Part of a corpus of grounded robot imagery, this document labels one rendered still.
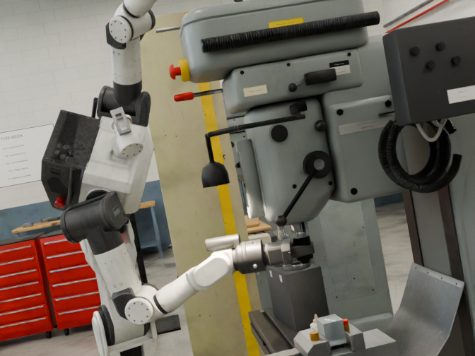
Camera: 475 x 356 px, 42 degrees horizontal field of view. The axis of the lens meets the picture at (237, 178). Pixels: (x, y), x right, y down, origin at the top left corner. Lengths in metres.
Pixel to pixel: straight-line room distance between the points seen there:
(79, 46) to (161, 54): 7.50
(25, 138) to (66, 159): 9.02
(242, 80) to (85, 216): 0.57
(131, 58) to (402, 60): 0.86
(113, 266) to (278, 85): 0.67
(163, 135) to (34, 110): 7.57
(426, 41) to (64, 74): 9.65
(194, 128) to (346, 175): 1.87
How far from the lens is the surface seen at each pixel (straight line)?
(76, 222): 1.75
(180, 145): 3.37
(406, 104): 1.40
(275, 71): 1.58
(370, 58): 1.66
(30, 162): 10.82
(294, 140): 1.59
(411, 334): 1.88
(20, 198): 10.87
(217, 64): 1.55
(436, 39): 1.44
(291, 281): 1.98
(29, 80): 10.91
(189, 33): 1.58
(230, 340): 3.54
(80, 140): 1.87
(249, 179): 1.65
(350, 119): 1.61
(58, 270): 6.31
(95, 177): 1.80
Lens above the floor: 1.54
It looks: 3 degrees down
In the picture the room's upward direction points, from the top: 10 degrees counter-clockwise
